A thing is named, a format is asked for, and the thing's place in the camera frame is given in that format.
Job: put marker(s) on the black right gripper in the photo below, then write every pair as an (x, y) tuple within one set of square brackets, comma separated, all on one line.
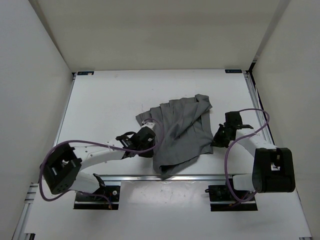
[(216, 141)]

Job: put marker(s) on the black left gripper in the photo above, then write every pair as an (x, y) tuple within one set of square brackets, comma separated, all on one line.
[(146, 154)]

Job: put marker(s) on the grey pleated skirt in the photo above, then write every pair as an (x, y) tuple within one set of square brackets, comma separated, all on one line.
[(185, 129)]

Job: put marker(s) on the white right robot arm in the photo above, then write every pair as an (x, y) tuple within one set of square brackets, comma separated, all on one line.
[(273, 168)]

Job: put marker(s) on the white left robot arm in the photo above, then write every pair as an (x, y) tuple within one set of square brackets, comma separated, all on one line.
[(63, 168)]

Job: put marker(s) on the blue right corner label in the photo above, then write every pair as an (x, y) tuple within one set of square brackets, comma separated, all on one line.
[(233, 71)]

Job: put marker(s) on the blue corner label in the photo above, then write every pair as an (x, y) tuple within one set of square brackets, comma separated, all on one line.
[(85, 73), (233, 71)]

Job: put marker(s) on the blue left corner label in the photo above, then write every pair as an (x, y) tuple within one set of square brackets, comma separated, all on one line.
[(85, 73)]

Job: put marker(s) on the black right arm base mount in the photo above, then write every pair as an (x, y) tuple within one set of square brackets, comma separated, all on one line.
[(221, 200)]

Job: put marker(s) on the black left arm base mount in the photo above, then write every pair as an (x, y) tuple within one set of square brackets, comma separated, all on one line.
[(88, 202)]

